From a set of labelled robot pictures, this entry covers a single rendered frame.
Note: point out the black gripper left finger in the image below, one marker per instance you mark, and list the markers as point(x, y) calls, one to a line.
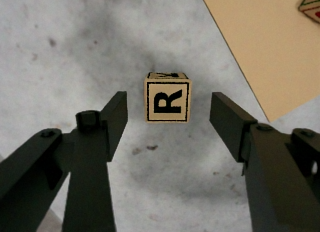
point(26, 193)

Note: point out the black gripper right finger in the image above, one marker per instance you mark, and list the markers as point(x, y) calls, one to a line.
point(280, 200)

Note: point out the tan square mat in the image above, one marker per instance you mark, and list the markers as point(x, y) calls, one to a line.
point(277, 48)

